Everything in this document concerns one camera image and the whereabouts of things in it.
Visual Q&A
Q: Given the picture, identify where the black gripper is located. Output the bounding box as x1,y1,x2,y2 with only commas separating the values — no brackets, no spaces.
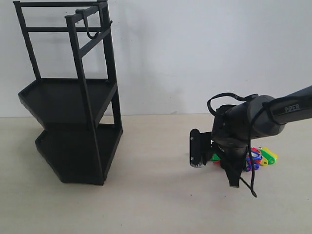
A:
212,141,247,188

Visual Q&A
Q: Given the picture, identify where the colourful key tag bunch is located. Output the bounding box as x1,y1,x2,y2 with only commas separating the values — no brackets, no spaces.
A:
210,147,278,172

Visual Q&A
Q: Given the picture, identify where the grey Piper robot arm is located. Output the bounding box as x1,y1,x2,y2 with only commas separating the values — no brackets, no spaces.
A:
207,86,312,188

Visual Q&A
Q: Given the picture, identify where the black metal shelf rack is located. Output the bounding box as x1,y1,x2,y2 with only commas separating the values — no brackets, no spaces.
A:
13,0,123,186

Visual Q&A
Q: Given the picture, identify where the black metal S-hook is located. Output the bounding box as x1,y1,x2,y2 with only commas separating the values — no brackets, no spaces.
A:
75,9,113,39

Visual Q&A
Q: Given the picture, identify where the black cable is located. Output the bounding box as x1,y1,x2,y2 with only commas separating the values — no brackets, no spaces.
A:
207,92,273,198

